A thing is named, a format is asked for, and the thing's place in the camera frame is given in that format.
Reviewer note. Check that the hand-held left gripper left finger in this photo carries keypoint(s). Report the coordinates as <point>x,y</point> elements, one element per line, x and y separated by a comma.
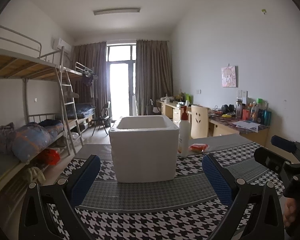
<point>86,180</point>

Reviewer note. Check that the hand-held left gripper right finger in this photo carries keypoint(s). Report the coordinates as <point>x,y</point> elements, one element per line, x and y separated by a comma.
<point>218,180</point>

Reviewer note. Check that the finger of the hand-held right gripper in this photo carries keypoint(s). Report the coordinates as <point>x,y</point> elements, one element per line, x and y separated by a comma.
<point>272,160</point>
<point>282,142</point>

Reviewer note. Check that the white foam box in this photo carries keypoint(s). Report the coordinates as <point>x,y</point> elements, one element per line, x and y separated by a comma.
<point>142,155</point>

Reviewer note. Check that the person's right hand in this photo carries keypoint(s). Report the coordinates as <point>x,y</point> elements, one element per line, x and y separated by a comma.
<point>291,212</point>

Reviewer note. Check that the red snack packet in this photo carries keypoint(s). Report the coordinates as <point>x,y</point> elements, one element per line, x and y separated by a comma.
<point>198,148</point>

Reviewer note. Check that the printed papers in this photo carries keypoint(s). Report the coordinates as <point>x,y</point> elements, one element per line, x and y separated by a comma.
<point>247,125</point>

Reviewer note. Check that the row of toiletry bottles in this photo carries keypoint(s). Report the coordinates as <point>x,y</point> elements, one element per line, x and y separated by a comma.
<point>256,113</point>

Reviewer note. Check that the red plastic bag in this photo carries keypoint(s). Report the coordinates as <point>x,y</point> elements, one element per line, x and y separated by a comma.
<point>48,157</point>

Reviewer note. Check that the beige cloth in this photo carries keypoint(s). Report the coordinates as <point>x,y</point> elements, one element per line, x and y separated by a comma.
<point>35,176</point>

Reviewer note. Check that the wooden desk with patterned cover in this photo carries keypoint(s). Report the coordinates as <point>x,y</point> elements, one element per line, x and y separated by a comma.
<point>222,127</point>

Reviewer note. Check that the white lotion pump bottle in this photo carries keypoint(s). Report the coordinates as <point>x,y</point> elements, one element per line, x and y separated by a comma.
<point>183,137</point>

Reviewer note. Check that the wooden chair with smiley face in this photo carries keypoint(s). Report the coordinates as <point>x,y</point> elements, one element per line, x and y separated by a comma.
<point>198,125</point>

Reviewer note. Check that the yellow desk item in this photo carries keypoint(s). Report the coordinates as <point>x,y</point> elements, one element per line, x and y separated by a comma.
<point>226,115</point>

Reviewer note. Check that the black folding chair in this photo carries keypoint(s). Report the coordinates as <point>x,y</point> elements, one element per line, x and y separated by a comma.
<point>102,118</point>

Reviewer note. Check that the dark blue bedding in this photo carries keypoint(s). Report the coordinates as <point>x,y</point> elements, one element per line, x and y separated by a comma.
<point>51,126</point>

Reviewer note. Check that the black headphones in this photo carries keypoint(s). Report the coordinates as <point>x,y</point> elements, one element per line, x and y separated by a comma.
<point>227,108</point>

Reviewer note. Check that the blue and orange bedding bundle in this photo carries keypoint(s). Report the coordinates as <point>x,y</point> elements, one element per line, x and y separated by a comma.
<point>31,142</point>

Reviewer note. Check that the houndstooth blanket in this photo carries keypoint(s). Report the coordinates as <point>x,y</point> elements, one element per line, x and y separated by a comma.
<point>145,217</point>

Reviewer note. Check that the metal bunk bed ladder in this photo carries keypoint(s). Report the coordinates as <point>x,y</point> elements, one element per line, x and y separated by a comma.
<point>68,105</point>

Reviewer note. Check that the light wooden desk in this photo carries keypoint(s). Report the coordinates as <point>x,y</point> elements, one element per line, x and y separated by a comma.
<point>168,110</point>

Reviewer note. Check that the purple patterned bedding bundle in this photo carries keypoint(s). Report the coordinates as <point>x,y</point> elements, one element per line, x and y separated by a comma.
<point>1,137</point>

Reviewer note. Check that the dark bag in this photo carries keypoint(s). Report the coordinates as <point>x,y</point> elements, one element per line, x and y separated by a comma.
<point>152,107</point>

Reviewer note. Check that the hanging dark clothes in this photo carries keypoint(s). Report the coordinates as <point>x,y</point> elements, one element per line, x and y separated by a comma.
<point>88,81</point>

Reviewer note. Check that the glass balcony door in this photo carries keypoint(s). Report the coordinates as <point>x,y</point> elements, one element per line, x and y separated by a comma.
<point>121,85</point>

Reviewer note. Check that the metal bunk bed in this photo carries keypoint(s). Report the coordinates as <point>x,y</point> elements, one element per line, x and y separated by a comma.
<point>15,65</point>
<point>82,70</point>

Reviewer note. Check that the brown curtain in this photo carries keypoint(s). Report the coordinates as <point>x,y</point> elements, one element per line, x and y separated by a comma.
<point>153,75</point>
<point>95,62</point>

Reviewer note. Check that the white air conditioner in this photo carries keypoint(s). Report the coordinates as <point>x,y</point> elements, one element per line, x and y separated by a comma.
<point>61,45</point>

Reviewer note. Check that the ceiling tube light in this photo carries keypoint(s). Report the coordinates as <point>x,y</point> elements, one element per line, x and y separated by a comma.
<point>117,11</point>

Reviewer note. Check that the pink wall poster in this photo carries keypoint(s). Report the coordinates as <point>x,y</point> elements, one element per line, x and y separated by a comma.
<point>229,76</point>

